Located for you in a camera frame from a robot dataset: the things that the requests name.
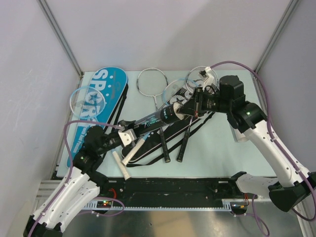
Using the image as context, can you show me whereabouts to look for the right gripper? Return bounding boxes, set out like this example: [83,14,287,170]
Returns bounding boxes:
[176,87,231,118]

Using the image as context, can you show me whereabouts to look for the black shuttlecock tube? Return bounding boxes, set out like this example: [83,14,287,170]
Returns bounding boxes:
[132,103,185,137]

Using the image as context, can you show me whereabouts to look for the blue racket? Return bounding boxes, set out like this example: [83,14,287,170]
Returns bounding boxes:
[121,79,199,166]
[67,86,120,179]

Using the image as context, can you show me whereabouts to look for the white shuttlecock tube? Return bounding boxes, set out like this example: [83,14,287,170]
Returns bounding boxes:
[233,129,248,143]

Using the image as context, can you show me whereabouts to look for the blue racket bag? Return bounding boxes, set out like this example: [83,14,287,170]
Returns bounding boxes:
[67,67,128,157]

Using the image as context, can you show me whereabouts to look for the white shuttlecock table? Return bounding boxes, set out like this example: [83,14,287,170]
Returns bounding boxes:
[173,102,185,120]

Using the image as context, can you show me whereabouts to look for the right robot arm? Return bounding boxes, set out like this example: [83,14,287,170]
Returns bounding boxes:
[178,73,316,212]

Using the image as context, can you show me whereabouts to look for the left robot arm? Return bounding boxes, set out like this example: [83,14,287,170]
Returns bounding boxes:
[23,121,142,237]

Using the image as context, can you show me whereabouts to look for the white racket right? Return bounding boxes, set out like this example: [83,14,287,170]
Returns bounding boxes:
[176,65,220,162]

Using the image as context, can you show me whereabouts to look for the white racket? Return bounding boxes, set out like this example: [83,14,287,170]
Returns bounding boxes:
[176,65,220,162]
[136,68,171,163]

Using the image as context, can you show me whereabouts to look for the black racket bag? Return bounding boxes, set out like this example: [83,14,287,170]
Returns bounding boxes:
[120,79,222,163]

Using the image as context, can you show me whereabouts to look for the blue racket on black bag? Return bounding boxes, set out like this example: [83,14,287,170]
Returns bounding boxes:
[121,79,199,166]

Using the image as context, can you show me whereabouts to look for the white racket left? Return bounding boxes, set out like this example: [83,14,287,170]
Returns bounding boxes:
[136,68,171,163]

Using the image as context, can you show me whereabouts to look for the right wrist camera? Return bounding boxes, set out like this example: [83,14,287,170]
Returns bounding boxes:
[199,67,215,87]

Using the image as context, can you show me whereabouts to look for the aluminium rail right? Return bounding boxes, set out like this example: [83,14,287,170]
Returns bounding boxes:
[251,70,301,193]

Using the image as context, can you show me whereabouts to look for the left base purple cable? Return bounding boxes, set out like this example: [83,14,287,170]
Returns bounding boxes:
[74,194,125,218]

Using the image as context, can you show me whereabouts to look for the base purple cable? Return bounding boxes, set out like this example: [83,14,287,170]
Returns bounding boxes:
[74,194,125,218]
[233,194,270,235]

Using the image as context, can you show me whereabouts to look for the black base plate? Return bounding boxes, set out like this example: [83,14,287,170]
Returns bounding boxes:
[100,178,244,207]

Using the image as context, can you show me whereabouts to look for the white cable duct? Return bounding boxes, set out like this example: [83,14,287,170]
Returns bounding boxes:
[82,200,249,211]

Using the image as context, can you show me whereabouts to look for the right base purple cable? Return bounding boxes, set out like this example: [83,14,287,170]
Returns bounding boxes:
[233,194,270,235]

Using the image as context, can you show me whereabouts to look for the aluminium frame post right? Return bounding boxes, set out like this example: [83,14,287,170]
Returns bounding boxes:
[252,0,301,75]

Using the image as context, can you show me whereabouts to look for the aluminium frame post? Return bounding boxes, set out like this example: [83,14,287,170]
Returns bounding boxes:
[252,0,301,75]
[37,0,83,78]

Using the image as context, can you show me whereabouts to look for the aluminium frame post left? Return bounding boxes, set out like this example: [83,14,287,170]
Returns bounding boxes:
[37,0,83,78]

